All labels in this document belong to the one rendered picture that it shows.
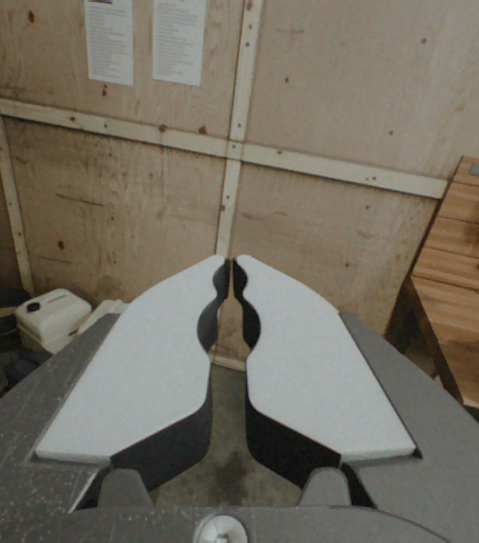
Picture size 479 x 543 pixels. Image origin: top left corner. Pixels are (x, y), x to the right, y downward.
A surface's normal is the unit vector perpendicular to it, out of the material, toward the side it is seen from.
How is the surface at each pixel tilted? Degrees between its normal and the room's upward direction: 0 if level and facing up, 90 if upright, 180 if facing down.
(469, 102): 90
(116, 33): 90
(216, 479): 0
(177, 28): 90
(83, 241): 90
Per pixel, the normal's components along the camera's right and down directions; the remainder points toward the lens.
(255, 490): 0.14, -0.87
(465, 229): -0.23, 0.44
